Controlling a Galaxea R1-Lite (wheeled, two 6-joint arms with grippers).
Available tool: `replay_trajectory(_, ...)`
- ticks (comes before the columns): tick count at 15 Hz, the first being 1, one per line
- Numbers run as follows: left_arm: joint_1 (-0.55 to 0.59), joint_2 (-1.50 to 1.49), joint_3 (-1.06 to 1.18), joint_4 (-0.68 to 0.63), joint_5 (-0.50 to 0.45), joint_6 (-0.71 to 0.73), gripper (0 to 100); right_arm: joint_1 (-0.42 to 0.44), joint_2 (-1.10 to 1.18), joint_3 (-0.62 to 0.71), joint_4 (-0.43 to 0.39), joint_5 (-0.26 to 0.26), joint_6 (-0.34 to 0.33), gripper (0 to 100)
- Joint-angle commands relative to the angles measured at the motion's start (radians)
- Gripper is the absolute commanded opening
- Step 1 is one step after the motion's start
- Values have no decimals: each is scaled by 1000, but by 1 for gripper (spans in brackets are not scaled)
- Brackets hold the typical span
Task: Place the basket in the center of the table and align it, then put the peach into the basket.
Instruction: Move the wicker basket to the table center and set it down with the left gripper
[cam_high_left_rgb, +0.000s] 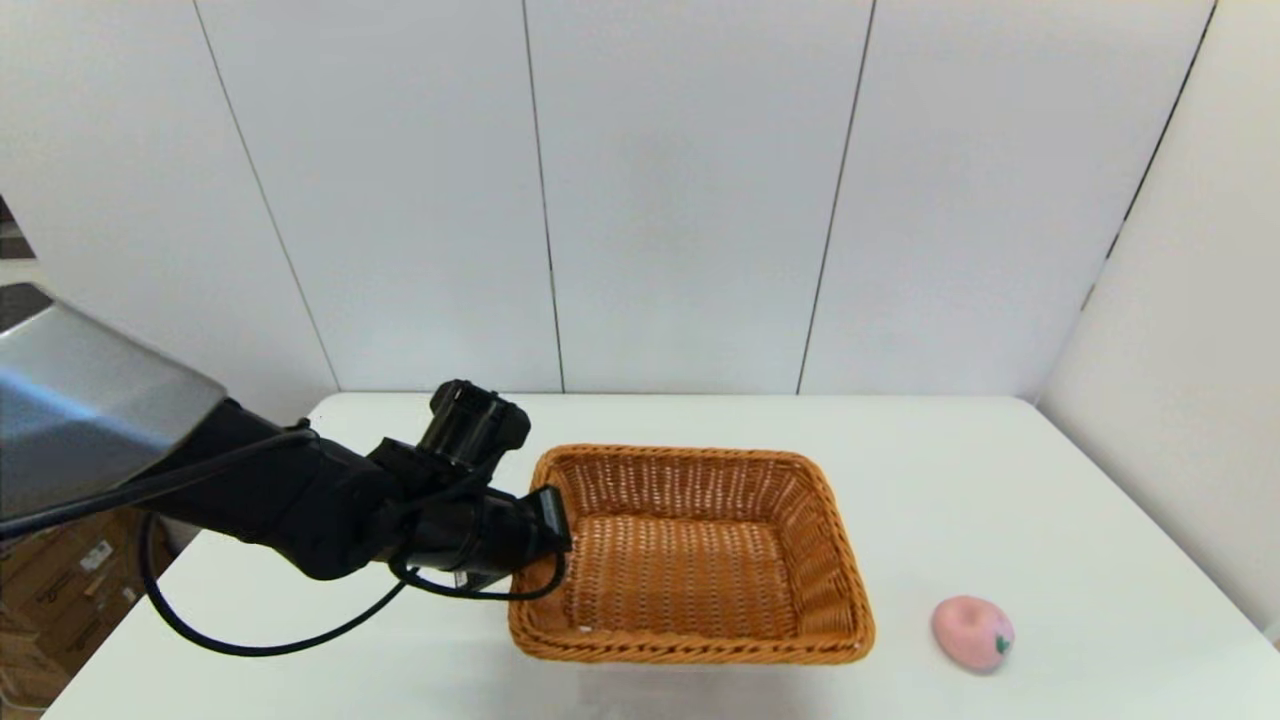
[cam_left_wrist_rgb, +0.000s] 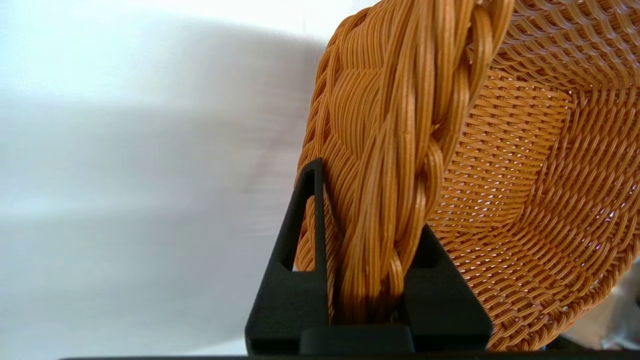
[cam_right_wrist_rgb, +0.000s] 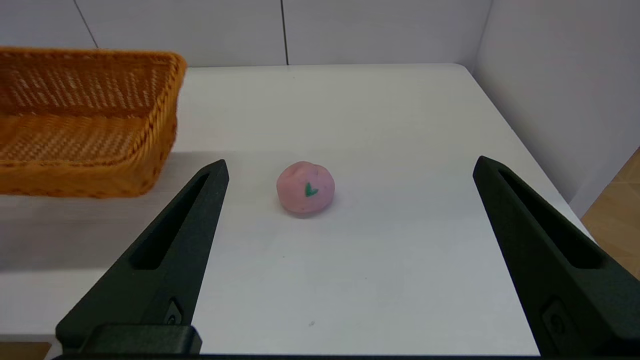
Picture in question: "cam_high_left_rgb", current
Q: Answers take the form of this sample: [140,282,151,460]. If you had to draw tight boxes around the pink toy peach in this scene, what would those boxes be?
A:
[931,595,1015,673]

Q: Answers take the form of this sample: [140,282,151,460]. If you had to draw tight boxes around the brown cardboard box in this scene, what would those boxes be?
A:
[0,640,73,713]
[0,512,151,613]
[0,560,171,676]

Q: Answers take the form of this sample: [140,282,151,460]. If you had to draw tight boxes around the orange woven wicker basket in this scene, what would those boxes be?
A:
[508,444,877,666]

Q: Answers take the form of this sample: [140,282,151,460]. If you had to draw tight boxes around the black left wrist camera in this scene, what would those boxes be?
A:
[417,379,532,483]

